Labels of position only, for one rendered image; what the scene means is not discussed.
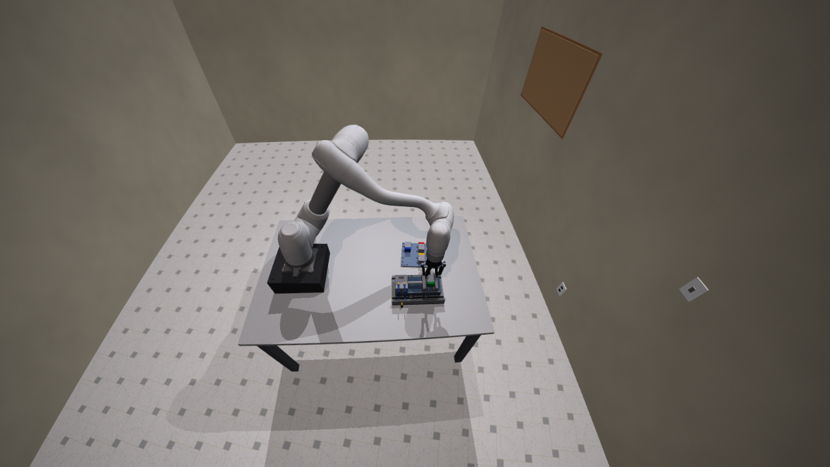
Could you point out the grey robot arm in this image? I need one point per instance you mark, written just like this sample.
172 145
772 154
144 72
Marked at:
338 159

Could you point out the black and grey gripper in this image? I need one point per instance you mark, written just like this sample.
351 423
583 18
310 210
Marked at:
430 266

